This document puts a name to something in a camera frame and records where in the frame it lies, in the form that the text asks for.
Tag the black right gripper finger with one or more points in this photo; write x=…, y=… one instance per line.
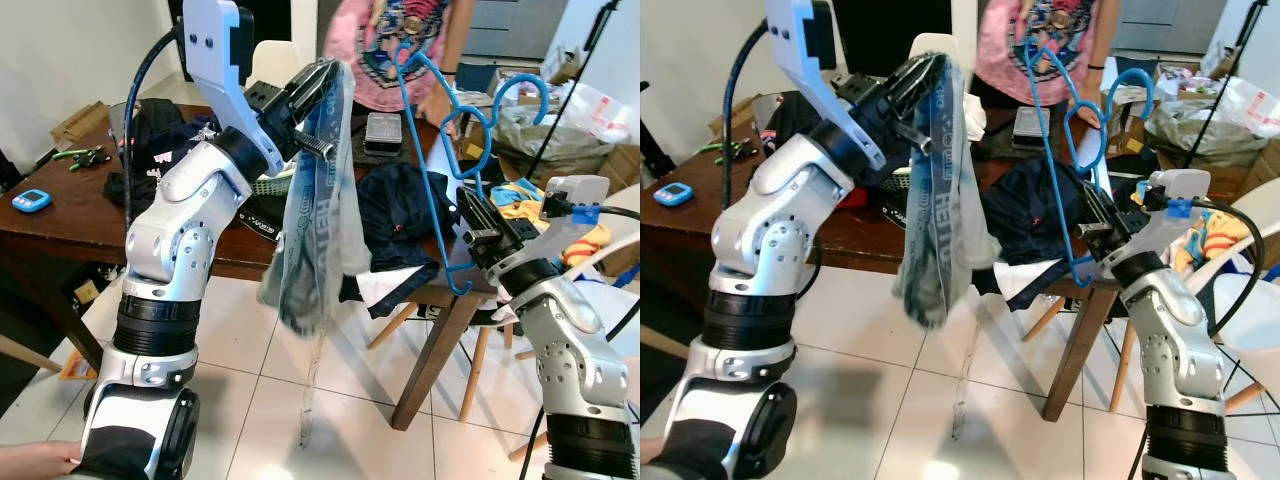
x=448, y=160
x=1116, y=187
x=1098, y=180
x=476, y=187

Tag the black garment pink print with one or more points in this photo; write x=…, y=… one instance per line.
x=790, y=125
x=150, y=140

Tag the person's bare hand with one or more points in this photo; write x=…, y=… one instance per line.
x=662, y=452
x=40, y=460

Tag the person in pink shirt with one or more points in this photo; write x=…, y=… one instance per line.
x=360, y=40
x=1030, y=50

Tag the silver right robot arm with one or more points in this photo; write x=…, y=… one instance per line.
x=570, y=340
x=1175, y=320

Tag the clear plastic bag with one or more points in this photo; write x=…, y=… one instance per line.
x=1210, y=125
x=560, y=135

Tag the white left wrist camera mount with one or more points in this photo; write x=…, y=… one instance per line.
x=215, y=60
x=800, y=50

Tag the brown cardboard box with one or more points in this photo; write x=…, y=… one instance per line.
x=85, y=125
x=725, y=120
x=1262, y=168
x=622, y=168

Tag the white black trimmed garment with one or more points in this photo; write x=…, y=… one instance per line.
x=395, y=285
x=1030, y=280

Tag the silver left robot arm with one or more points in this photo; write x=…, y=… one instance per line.
x=185, y=230
x=790, y=230

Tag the yellow and blue garment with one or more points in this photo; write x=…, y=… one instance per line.
x=1225, y=240
x=515, y=208

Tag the black stand pole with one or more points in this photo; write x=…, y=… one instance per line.
x=1226, y=70
x=582, y=70

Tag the grey green boxer shorts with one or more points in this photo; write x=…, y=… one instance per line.
x=945, y=220
x=320, y=220

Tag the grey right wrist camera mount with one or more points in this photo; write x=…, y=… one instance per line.
x=1180, y=185
x=575, y=192

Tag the small blue digital timer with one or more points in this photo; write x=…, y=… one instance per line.
x=674, y=194
x=30, y=200

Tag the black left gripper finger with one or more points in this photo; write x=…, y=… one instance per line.
x=318, y=75
x=930, y=92
x=325, y=97
x=922, y=70

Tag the grey rectangular device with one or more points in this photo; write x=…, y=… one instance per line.
x=1030, y=128
x=383, y=132

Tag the navy blue garment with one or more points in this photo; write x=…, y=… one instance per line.
x=400, y=210
x=1035, y=210

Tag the blue plastic hanger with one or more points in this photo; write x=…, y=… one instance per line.
x=1135, y=74
x=522, y=79

